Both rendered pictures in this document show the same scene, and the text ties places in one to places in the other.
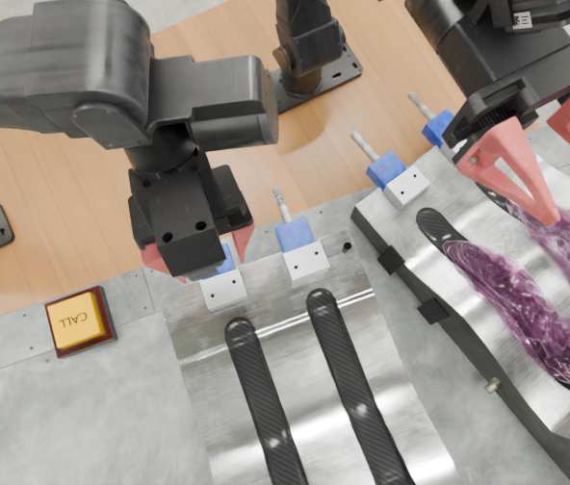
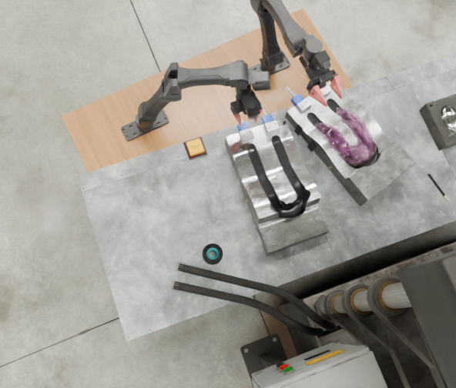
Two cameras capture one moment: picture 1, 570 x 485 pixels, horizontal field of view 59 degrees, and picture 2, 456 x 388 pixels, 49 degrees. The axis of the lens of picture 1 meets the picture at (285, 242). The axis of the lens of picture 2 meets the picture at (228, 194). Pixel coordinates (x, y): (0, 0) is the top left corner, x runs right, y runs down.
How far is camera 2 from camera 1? 1.43 m
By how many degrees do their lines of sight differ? 1
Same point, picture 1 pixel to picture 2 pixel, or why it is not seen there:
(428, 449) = (306, 178)
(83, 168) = (190, 98)
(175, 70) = (251, 74)
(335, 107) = (279, 78)
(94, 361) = (199, 161)
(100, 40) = (243, 70)
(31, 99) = (230, 80)
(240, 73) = (265, 75)
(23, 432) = (179, 182)
